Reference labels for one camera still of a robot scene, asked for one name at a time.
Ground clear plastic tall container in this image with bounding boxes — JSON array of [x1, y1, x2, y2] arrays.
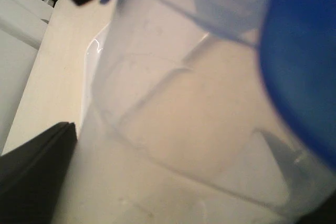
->
[[53, 0, 335, 223]]

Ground blue plastic container lid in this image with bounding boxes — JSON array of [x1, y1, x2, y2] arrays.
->
[[92, 0, 335, 173]]

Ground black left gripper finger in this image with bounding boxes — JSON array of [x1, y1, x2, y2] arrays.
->
[[1, 122, 77, 223]]

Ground white rectangular plastic tray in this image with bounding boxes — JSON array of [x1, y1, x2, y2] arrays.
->
[[78, 23, 110, 132]]

